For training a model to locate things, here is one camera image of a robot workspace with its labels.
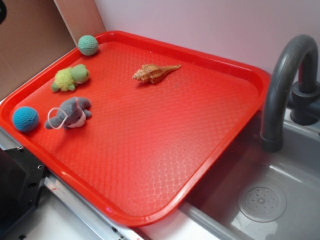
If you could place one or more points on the grey plastic toy sink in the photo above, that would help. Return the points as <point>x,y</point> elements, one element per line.
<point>295,169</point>

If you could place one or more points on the red plastic tray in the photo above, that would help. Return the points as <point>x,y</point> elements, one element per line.
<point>146,145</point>

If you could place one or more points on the round sink drain strainer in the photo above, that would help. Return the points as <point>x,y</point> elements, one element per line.
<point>262,201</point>

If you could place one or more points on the brown striped conch shell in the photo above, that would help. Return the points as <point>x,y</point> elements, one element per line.
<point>152,73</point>

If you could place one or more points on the green textured ball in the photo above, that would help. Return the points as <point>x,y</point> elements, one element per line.
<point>88,45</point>

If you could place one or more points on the grey curved toy faucet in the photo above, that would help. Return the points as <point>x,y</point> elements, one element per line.
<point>293,86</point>

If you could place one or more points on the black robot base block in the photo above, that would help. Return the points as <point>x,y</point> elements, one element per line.
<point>22,176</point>

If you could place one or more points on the brown cardboard box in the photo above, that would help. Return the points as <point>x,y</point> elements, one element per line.
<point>36,33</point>

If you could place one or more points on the blue textured ball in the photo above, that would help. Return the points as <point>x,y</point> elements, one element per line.
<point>25,119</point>

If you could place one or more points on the grey plush dolphin toy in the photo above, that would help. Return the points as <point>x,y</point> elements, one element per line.
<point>72,113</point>

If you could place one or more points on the green plush turtle toy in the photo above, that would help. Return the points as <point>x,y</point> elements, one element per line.
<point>69,78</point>

